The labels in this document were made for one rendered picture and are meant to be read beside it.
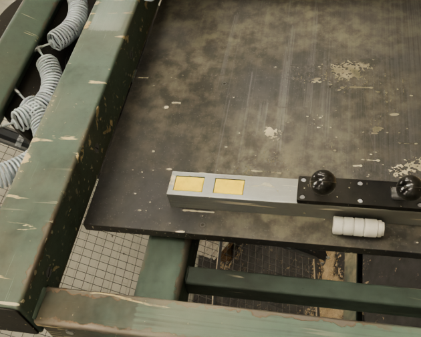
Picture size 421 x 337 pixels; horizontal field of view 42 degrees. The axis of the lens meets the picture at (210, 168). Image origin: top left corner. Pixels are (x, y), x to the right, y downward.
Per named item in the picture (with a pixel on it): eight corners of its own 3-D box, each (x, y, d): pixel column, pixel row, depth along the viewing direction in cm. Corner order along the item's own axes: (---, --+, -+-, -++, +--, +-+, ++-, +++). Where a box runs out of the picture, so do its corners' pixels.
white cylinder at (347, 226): (331, 237, 90) (382, 241, 88) (333, 228, 87) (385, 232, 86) (332, 222, 91) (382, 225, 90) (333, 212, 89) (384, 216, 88)
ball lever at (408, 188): (409, 207, 88) (426, 201, 75) (385, 205, 89) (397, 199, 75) (411, 183, 88) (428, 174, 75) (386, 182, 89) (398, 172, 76)
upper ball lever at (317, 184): (333, 202, 90) (336, 195, 77) (309, 200, 91) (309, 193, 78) (334, 178, 91) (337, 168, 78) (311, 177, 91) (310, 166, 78)
